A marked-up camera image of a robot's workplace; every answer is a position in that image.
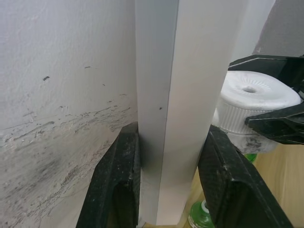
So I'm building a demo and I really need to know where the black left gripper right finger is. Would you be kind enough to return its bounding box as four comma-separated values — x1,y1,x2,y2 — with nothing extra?
197,125,294,228

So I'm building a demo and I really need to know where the green repellent liquid bottle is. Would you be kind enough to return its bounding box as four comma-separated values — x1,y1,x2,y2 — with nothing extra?
188,199,212,228
242,153,258,164

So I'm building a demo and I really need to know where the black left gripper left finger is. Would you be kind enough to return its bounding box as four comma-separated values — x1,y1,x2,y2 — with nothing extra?
76,121,143,228

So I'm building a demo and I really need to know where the long white power strip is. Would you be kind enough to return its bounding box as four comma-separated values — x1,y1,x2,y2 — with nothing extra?
134,0,276,226

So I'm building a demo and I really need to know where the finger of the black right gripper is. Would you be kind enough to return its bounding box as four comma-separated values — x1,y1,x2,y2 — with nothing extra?
244,99,304,145
227,54,304,89

